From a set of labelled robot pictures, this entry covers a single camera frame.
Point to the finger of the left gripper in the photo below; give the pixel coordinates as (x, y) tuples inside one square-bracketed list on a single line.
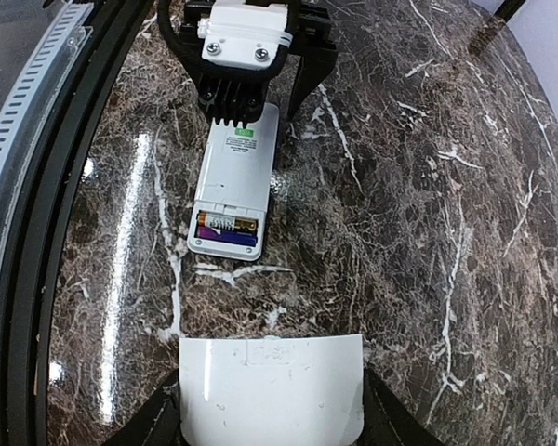
[(312, 71)]

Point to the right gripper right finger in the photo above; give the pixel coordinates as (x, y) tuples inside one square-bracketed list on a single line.
[(386, 420)]

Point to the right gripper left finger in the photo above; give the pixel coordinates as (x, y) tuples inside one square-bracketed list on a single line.
[(157, 420)]

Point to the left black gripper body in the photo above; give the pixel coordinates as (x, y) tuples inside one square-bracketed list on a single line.
[(255, 29)]

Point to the white battery cover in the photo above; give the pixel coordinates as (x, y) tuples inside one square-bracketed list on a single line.
[(272, 391)]

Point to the white remote control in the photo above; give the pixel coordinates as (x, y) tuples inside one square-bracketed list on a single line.
[(235, 179)]

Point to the gold black battery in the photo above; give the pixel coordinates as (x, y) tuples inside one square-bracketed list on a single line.
[(227, 222)]

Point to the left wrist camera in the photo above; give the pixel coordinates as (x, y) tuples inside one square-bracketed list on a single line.
[(230, 91)]

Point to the black front rail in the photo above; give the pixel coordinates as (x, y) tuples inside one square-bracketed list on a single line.
[(29, 273)]

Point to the right black frame post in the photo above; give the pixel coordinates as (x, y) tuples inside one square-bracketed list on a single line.
[(486, 34)]

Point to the white slotted cable duct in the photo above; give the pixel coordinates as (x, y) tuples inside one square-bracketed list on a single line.
[(56, 51)]

